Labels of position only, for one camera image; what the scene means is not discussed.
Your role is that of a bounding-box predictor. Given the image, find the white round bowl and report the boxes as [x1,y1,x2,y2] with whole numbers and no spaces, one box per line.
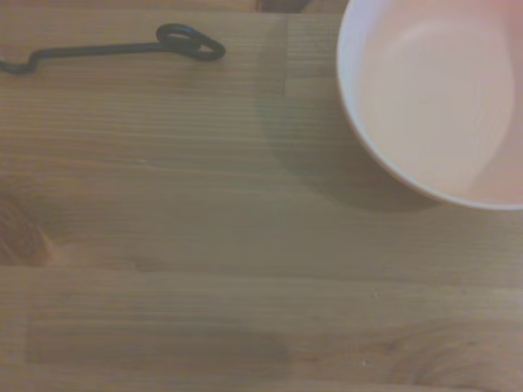
[336,0,523,212]

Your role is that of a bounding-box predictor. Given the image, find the black bent wire hook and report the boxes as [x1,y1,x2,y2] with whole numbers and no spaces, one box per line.
[0,23,227,76]

